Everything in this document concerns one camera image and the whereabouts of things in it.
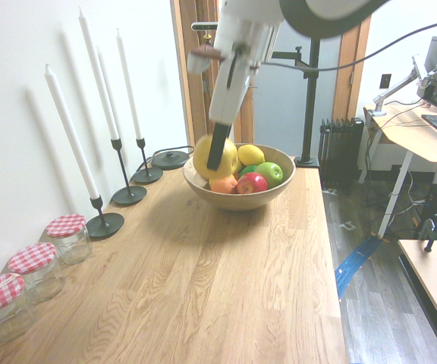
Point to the red and white wrist camera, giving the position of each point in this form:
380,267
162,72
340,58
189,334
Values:
199,60

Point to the grey stereo camera bar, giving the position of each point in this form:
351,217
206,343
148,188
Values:
203,26

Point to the red apple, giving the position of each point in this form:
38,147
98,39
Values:
252,183

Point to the yellow lemon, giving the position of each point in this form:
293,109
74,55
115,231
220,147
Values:
251,154

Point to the black oil radiator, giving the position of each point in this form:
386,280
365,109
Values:
340,151

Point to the small yellow pear with stem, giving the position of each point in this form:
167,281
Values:
211,182

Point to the green apple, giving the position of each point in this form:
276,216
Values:
269,173

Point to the green lime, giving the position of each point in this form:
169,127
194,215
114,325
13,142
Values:
249,170

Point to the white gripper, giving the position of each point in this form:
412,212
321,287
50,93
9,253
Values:
224,106

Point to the black round kettle base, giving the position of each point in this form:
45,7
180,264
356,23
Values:
170,159

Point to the wooden desk white legs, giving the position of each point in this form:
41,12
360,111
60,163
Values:
412,140

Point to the white taper candle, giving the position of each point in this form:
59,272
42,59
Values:
129,87
99,76
72,132

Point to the glass jar red checked lid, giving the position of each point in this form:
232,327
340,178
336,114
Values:
36,269
2,303
68,237

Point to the black candle holder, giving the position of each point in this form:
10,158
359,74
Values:
148,175
104,225
129,195

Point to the round wooden fruit bowl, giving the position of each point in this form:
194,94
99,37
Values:
237,201

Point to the dark wall socket plate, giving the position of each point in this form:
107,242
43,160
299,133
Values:
385,80

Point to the light wooden side table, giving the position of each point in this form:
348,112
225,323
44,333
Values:
431,273

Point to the orange fruit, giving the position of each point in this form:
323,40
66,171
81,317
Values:
224,186

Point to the black table clamp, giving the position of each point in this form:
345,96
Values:
429,235

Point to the black vertical stand pole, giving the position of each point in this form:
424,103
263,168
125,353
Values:
311,113

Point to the wooden door frame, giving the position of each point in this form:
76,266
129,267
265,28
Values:
188,95

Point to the blue tape strip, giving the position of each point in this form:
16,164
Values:
355,265

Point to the yellow apple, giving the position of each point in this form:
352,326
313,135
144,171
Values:
229,161

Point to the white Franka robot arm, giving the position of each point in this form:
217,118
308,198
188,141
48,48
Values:
317,15

